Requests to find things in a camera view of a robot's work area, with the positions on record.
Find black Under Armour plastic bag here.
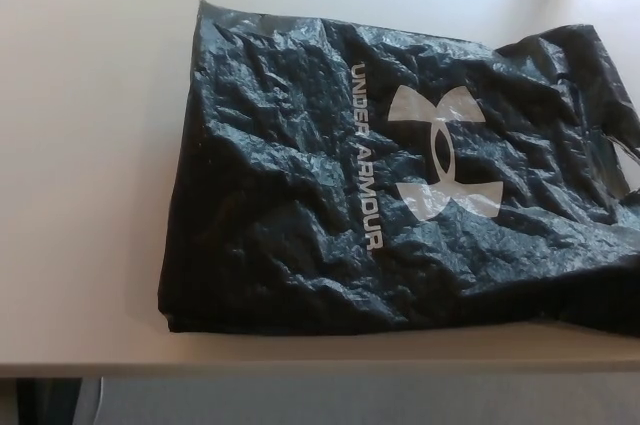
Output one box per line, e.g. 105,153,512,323
158,0,640,334

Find silver metal desk leg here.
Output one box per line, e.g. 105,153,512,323
94,377,108,425

